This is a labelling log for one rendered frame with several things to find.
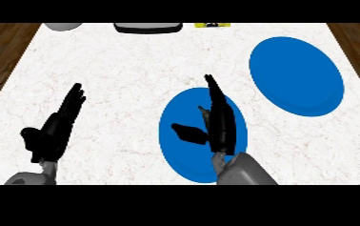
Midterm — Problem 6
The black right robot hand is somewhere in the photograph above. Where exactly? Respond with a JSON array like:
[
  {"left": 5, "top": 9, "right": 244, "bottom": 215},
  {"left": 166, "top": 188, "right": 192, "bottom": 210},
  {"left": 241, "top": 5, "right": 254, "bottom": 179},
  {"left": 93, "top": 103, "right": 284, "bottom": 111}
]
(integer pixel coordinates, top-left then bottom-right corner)
[{"left": 170, "top": 73, "right": 238, "bottom": 156}]

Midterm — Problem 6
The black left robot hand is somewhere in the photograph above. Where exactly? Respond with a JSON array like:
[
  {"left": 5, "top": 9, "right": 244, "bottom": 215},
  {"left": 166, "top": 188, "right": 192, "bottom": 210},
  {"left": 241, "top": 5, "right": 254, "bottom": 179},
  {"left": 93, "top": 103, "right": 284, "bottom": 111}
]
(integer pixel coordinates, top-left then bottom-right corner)
[{"left": 19, "top": 82, "right": 87, "bottom": 164}]

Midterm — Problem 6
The large blue plate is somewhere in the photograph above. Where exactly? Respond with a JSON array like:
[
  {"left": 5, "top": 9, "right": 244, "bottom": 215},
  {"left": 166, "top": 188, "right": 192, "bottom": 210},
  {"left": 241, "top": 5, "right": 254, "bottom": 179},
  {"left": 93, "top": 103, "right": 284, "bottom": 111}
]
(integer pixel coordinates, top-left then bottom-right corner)
[{"left": 158, "top": 87, "right": 250, "bottom": 184}]

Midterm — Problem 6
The yellow and black object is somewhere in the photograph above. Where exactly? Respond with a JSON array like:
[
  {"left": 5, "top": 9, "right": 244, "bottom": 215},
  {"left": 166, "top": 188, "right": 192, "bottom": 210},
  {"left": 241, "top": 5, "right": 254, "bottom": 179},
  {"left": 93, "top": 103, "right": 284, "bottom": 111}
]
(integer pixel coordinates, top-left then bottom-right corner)
[{"left": 195, "top": 23, "right": 232, "bottom": 29}]

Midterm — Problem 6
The grey round bowl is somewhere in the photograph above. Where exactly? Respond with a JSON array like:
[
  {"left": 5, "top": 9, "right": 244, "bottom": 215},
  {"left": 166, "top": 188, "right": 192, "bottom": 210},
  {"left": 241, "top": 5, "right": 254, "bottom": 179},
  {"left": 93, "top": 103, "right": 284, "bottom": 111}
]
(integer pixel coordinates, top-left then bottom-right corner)
[{"left": 42, "top": 23, "right": 84, "bottom": 32}]

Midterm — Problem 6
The black and grey tray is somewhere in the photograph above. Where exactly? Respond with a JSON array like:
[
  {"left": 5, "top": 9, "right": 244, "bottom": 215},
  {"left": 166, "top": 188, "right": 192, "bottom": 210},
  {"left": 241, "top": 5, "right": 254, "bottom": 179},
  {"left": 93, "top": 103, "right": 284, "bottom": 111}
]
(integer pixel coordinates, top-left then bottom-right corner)
[{"left": 112, "top": 23, "right": 185, "bottom": 35}]

